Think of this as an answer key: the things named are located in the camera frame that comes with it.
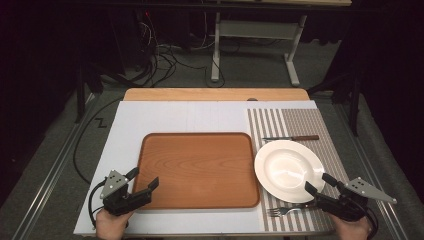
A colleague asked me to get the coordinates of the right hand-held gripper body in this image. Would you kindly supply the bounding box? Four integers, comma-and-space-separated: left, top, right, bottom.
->
314, 176, 398, 223

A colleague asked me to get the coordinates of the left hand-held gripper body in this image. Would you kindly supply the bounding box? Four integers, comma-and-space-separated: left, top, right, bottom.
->
99, 169, 153, 217

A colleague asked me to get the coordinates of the person's right hand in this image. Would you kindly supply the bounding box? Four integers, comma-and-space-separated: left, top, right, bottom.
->
327, 213, 373, 240

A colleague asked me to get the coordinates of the person's left hand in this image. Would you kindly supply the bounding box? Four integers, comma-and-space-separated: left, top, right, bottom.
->
95, 209, 135, 240

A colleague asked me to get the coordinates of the white deep plate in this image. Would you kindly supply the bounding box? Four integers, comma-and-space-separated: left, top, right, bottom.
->
253, 139, 326, 205

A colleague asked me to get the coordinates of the silver fork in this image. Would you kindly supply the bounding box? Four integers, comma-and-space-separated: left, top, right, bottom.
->
267, 204, 318, 218

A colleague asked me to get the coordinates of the brown wooden tray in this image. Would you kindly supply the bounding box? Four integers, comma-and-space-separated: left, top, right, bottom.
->
132, 131, 261, 211

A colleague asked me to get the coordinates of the white board mat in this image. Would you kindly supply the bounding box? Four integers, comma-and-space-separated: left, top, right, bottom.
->
73, 100, 335, 236

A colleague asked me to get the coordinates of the striped grey placemat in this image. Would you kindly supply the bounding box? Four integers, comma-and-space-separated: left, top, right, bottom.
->
246, 107, 352, 233

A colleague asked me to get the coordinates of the black metal stand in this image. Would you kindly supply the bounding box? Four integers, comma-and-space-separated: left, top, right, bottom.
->
74, 61, 105, 124
306, 71, 362, 138

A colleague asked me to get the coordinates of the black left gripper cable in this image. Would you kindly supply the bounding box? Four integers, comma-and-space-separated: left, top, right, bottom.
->
87, 181, 108, 229

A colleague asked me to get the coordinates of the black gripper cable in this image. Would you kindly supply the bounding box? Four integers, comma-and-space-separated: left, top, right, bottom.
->
352, 199, 380, 240
87, 181, 108, 229

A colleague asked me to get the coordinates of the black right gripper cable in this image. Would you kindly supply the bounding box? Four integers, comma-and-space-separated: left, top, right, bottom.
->
352, 199, 380, 240

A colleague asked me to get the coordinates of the metal floor rail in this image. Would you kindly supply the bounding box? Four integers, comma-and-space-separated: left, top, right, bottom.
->
11, 93, 102, 240
332, 99, 422, 240

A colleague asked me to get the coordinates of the long black floor cable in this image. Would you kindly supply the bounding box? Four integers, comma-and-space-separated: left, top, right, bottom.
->
72, 96, 125, 186

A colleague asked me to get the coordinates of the wooden-handled table knife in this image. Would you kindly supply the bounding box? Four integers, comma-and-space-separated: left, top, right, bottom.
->
262, 134, 320, 143

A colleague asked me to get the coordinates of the tangle of cables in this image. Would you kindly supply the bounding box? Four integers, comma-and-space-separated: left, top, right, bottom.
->
132, 11, 208, 88

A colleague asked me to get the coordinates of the white metal desk frame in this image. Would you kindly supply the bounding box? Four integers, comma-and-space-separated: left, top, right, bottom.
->
210, 11, 308, 88

